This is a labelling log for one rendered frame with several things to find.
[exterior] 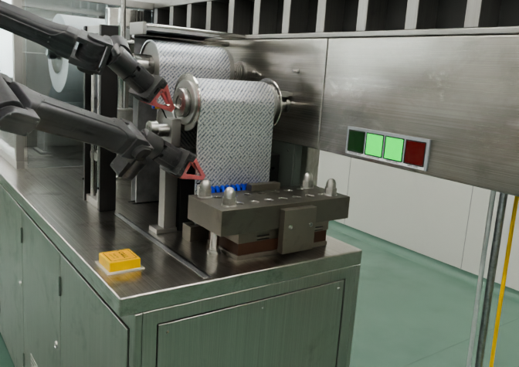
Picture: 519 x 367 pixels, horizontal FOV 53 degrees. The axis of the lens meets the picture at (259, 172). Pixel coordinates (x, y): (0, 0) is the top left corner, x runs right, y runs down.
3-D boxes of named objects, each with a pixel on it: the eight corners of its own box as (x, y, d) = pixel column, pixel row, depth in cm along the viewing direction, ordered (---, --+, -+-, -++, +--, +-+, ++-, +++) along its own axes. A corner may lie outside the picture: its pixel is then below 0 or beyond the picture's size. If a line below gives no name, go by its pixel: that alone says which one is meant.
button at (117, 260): (98, 263, 115) (98, 252, 115) (128, 258, 120) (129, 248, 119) (109, 273, 110) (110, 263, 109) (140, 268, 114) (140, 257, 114)
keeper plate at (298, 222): (276, 252, 127) (280, 208, 125) (307, 246, 133) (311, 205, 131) (283, 255, 125) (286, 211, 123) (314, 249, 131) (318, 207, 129)
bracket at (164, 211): (147, 229, 141) (150, 117, 136) (168, 226, 145) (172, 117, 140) (154, 235, 138) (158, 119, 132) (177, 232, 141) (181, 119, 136)
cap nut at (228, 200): (218, 204, 121) (218, 185, 120) (231, 203, 123) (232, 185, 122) (226, 208, 118) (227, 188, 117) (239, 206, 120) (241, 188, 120)
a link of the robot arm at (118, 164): (141, 147, 114) (120, 121, 116) (110, 185, 116) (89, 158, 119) (171, 153, 125) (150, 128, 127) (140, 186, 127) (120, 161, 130)
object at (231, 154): (194, 195, 134) (197, 124, 131) (267, 189, 148) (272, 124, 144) (195, 196, 134) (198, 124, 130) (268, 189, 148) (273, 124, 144)
